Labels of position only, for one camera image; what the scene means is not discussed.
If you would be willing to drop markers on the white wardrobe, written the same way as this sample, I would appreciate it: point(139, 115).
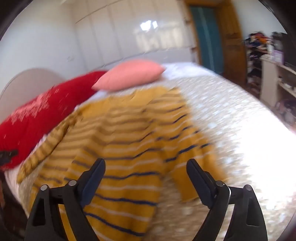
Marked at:
point(138, 34)

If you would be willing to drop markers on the white shelf unit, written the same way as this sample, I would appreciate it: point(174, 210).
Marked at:
point(275, 78)

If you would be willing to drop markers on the teal curtain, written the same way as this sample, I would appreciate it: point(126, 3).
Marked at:
point(208, 39)

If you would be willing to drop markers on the pink pillow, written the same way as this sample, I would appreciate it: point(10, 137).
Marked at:
point(129, 75)

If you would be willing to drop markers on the red pillow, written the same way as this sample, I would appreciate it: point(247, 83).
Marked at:
point(34, 115)

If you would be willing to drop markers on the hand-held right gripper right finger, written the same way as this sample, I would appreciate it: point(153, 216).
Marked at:
point(199, 182)

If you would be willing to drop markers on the white bed sheet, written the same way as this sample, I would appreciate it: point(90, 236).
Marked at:
point(185, 69)

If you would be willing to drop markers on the white headboard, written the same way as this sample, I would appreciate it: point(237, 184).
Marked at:
point(27, 81)

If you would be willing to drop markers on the white shelf with clutter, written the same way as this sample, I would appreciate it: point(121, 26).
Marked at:
point(256, 51)

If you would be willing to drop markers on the beige heart-print blanket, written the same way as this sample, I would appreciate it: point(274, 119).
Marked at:
point(231, 115)

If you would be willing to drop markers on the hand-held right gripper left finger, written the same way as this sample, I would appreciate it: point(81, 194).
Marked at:
point(92, 184)

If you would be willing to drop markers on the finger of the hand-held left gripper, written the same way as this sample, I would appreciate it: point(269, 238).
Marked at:
point(8, 156)

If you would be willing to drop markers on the wooden door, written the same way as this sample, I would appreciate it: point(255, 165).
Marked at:
point(233, 46)

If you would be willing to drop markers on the yellow striped sweater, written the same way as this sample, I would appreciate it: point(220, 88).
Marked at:
point(129, 139)

